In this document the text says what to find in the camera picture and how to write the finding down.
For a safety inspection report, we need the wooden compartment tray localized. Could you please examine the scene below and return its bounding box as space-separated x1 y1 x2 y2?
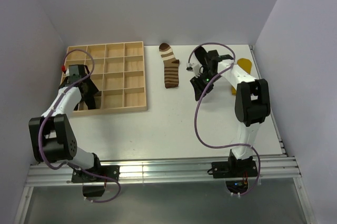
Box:
65 41 147 116

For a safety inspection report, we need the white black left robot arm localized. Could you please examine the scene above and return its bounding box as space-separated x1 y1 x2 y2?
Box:
28 64 103 181

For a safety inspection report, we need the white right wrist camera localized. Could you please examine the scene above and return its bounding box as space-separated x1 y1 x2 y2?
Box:
186 63 203 76

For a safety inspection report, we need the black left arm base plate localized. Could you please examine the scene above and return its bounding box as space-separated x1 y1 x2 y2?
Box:
71 165 120 183

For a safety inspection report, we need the yellow sock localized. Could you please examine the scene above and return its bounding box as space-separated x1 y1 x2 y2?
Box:
231 58 253 95

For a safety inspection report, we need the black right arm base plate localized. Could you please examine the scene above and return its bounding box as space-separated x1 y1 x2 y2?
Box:
207 159 258 179

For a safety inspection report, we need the brown striped sock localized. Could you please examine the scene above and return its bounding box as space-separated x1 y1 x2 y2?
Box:
158 43 180 89

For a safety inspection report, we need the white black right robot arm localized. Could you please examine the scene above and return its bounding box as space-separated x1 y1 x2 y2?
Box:
189 46 271 177

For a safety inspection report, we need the aluminium frame rail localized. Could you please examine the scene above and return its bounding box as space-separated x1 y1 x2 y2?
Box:
25 155 301 187

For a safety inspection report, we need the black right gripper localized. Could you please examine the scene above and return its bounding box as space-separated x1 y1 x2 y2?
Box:
190 71 222 102

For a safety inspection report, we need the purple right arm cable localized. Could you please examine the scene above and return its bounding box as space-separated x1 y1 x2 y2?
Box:
188 43 262 198

